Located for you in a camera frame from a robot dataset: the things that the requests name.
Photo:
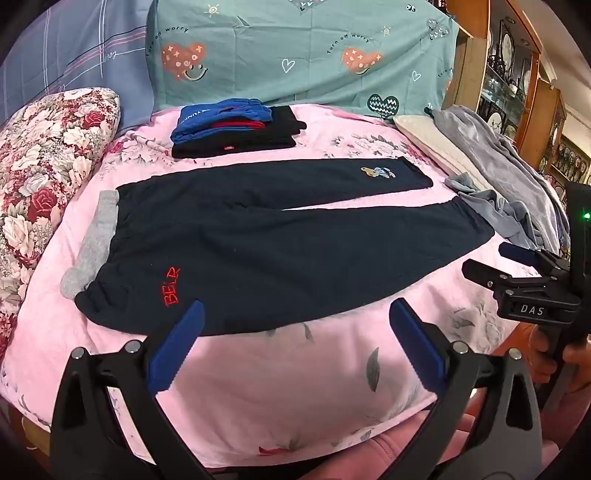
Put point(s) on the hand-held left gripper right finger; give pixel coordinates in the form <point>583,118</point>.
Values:
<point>415,344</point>

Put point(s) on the folded blue garment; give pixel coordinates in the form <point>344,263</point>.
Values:
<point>207,120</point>

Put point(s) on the navy pants with grey waistband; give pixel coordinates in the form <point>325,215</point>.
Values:
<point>277,249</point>

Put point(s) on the person's right hand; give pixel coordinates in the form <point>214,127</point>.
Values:
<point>579,369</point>

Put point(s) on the grey velvet garment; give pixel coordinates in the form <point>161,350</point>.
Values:
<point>498,157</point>

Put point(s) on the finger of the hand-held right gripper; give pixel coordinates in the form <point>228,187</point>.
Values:
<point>485,273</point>
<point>517,251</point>

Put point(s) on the teal heart-print sheet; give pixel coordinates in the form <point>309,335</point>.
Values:
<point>286,50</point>

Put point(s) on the grey-blue crumpled garment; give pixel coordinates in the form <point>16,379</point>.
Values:
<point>498,207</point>

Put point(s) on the folded black pants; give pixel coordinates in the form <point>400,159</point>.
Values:
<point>272,134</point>

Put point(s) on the folded red garment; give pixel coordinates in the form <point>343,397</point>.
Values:
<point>240,125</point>

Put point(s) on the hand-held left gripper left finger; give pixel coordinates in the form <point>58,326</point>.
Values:
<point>178,344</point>

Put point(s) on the floral pillow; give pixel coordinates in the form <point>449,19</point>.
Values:
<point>41,175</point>

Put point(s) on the pink floral blanket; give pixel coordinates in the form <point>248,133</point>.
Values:
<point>277,397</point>

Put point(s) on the cream pillow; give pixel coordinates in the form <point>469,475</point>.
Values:
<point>438,143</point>

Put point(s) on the wooden display cabinet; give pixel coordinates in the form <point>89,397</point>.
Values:
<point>512,60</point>

